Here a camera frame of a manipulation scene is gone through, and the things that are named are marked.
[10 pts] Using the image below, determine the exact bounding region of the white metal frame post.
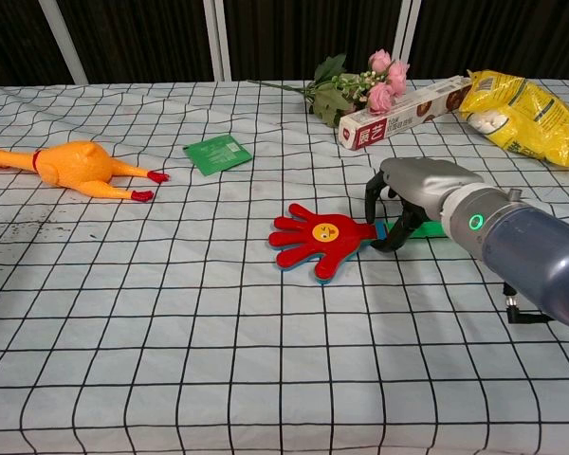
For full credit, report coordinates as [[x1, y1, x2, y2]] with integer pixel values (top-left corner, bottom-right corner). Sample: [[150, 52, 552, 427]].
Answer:
[[45, 0, 89, 85], [391, 0, 423, 67], [203, 0, 233, 82]]

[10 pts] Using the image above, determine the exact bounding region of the white black-grid tablecloth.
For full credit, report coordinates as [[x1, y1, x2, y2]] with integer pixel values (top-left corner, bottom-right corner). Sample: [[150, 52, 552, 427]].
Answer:
[[0, 75, 569, 455]]

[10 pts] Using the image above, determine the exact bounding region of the yellow snack bag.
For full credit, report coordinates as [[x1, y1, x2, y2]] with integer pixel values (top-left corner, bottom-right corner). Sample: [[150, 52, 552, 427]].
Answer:
[[457, 68, 569, 168]]

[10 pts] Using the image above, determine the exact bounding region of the green plant sprig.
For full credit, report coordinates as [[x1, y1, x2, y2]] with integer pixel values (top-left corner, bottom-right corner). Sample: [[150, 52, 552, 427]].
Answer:
[[246, 48, 412, 128]]

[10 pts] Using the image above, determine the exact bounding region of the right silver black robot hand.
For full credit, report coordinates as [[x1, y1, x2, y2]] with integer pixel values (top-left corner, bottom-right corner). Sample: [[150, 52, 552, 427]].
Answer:
[[363, 156, 485, 253]]

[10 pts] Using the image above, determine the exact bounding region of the green foil packet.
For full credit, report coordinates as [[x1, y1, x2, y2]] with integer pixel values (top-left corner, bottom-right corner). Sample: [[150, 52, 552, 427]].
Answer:
[[183, 134, 253, 177]]

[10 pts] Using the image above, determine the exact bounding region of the black arm connector cable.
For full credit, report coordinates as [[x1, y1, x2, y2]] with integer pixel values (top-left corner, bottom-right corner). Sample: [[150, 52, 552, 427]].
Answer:
[[502, 282, 559, 326]]

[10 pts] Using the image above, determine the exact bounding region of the long white wrap box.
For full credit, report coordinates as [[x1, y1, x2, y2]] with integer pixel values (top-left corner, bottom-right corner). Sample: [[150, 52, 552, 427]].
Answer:
[[337, 74, 475, 152]]

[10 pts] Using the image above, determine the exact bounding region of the orange rubber chicken toy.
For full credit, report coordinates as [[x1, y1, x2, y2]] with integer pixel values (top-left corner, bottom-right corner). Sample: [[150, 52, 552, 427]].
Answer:
[[0, 139, 171, 203]]

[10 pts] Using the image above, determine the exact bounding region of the red hand-shaped clapper toy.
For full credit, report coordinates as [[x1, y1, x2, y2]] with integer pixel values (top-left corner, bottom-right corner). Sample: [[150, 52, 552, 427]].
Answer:
[[267, 202, 450, 286]]

